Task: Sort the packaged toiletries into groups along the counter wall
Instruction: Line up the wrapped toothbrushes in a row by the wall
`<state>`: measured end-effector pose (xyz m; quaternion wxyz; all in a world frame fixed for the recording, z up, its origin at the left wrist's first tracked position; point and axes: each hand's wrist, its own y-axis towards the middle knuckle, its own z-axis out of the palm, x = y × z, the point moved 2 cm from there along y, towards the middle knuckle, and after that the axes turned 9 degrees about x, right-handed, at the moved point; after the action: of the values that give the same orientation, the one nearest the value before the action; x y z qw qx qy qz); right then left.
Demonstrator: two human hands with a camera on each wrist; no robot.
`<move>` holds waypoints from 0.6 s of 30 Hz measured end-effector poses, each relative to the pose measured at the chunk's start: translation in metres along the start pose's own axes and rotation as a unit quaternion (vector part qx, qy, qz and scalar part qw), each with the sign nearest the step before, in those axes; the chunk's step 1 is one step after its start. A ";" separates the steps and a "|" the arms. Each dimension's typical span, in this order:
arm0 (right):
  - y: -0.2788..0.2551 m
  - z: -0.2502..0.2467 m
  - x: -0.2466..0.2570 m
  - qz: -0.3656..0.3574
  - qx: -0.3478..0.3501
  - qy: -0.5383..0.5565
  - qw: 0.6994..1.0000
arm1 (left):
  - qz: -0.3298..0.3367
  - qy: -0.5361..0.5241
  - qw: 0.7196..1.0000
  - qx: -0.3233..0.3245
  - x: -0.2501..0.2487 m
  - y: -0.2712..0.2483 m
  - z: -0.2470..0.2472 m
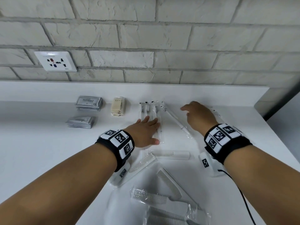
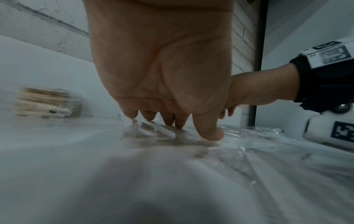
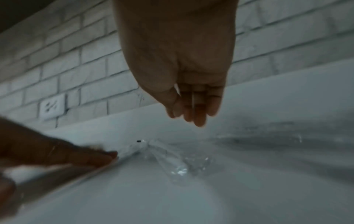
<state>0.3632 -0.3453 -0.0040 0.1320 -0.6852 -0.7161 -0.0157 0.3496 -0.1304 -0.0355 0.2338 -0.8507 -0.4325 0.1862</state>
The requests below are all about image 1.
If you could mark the stack of shampoo sachets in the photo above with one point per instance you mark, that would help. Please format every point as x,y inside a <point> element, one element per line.
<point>89,101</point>

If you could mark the white wall socket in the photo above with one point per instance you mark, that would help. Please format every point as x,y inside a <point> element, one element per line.
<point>56,61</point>

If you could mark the white countertop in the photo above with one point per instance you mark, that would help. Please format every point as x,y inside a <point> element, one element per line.
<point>35,142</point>

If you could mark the group of white combs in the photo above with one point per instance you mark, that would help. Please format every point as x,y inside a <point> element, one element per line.
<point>171,185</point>

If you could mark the black marker wristband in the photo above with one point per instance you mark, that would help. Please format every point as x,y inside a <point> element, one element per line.
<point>110,147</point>
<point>234,149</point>

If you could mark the person's left hand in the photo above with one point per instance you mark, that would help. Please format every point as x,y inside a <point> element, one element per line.
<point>143,133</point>

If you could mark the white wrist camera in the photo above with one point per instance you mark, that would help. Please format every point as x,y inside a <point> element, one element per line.
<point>211,166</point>
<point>120,174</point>

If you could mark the person's right hand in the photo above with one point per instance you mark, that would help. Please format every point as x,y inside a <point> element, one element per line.
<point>201,117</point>

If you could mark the person's left forearm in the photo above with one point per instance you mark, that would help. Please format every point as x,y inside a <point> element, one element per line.
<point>51,189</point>

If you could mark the person's right forearm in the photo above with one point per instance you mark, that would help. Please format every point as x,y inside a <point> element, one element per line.
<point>269,185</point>

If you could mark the stack of toothpaste sachets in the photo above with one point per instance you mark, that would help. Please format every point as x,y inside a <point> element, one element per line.
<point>80,121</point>

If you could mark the stack of beige soap bars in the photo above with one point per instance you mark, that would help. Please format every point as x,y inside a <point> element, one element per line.
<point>118,106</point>

